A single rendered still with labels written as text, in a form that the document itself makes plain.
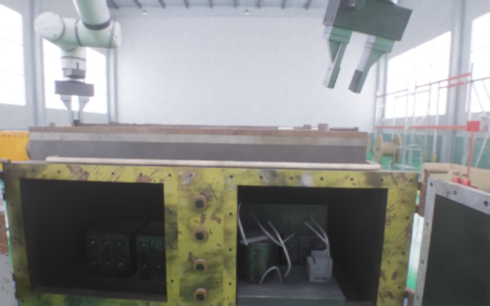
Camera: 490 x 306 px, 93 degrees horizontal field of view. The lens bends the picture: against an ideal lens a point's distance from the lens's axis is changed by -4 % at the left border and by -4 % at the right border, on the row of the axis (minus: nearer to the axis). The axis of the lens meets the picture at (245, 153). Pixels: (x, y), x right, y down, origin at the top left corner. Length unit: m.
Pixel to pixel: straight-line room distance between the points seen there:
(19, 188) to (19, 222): 0.13
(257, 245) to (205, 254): 0.20
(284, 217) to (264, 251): 0.24
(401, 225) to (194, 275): 0.75
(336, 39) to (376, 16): 0.07
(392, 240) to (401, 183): 0.20
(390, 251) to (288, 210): 0.43
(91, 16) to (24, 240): 0.84
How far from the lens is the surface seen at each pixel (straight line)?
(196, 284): 1.00
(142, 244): 1.24
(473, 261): 0.85
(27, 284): 1.33
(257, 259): 1.02
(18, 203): 1.21
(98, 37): 0.98
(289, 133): 0.89
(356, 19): 0.48
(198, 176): 0.85
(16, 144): 4.92
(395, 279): 1.09
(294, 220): 1.19
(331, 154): 0.93
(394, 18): 0.51
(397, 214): 0.99
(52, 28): 1.02
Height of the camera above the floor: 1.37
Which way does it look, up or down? 6 degrees down
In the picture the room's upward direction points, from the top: 1 degrees clockwise
